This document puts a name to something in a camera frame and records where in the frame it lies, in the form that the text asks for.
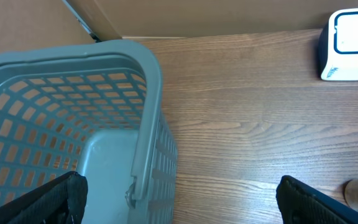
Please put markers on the white barcode scanner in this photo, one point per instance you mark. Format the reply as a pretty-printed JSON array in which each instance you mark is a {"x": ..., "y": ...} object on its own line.
[{"x": 338, "y": 47}]

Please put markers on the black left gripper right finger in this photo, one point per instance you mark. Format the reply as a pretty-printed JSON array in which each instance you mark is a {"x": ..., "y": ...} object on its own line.
[{"x": 301, "y": 204}]

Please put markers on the grey plastic shopping basket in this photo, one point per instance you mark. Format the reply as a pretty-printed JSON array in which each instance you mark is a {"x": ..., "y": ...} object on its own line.
[{"x": 96, "y": 110}]

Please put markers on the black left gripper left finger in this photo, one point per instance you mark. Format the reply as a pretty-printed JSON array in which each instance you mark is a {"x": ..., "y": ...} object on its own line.
[{"x": 61, "y": 200}]

